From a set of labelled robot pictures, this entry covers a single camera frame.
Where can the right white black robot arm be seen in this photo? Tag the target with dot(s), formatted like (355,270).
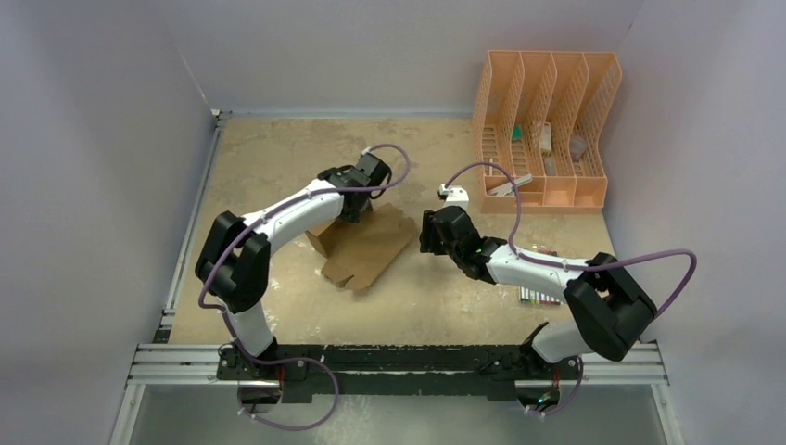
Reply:
(609,310)

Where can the small carton box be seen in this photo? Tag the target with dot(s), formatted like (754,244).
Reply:
(545,139)

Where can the brown cardboard box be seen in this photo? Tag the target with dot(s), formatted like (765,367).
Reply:
(356,254)

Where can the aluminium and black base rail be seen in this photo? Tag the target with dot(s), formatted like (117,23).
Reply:
(370,362)

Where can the pack of coloured markers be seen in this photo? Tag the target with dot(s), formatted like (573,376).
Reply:
(531,297)

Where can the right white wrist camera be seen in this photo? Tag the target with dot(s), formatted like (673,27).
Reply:
(453,196)

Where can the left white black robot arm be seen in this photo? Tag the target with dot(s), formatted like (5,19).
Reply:
(234,263)

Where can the grey round container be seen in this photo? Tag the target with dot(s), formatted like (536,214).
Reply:
(577,147)

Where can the small clear tube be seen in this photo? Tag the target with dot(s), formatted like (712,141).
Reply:
(550,166)

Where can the orange plastic file organizer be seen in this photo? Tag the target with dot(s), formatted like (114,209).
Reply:
(539,117)

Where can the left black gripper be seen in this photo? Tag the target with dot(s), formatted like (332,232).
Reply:
(352,217)

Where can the white tool in organizer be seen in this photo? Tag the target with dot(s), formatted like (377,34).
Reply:
(510,187)

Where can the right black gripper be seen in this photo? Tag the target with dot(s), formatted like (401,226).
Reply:
(431,234)

